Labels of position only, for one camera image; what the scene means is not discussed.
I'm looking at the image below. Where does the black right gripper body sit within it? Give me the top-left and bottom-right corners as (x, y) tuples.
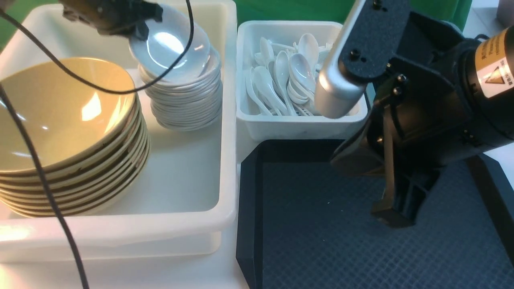
(331, 12), (513, 228)

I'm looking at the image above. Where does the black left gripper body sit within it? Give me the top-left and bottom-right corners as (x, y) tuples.
(59, 0), (163, 41)

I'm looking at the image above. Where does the white square sauce dish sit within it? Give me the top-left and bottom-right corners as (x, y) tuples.
(129, 4), (211, 84)

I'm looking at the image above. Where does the yellow noodle bowl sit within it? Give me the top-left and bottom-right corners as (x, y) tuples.
(0, 57), (135, 175)

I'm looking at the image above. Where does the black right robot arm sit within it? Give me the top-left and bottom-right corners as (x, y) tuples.
(331, 11), (513, 228)

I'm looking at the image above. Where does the stack of white dishes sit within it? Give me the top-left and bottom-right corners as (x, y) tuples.
(144, 48), (223, 131)

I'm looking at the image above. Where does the stack of yellow bowls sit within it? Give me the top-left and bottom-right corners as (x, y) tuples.
(0, 92), (151, 218)

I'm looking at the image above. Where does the green backdrop cloth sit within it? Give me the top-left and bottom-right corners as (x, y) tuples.
(0, 0), (473, 49)

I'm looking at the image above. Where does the pile of white spoons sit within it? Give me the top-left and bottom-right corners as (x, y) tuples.
(244, 33), (332, 116)

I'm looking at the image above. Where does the white spoon bin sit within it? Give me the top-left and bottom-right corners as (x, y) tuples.
(235, 20), (368, 141)

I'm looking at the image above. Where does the black serving tray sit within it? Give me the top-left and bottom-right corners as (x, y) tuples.
(236, 140), (513, 289)

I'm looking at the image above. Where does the large white plastic tub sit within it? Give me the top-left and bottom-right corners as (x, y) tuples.
(1, 0), (237, 263)

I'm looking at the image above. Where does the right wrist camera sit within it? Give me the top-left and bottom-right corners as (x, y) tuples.
(314, 0), (411, 119)

